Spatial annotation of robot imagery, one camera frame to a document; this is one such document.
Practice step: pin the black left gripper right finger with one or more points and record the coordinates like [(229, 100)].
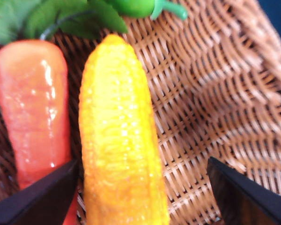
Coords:
[(248, 201)]

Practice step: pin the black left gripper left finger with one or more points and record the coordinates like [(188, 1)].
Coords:
[(37, 204)]

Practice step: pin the yellow corn cob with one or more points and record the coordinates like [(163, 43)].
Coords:
[(121, 131)]

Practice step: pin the brown woven wicker basket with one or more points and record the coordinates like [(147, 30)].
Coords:
[(213, 93)]

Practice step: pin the orange carrot with green leaves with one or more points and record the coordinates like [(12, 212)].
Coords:
[(32, 105)]

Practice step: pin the green pepper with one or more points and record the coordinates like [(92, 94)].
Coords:
[(135, 8)]

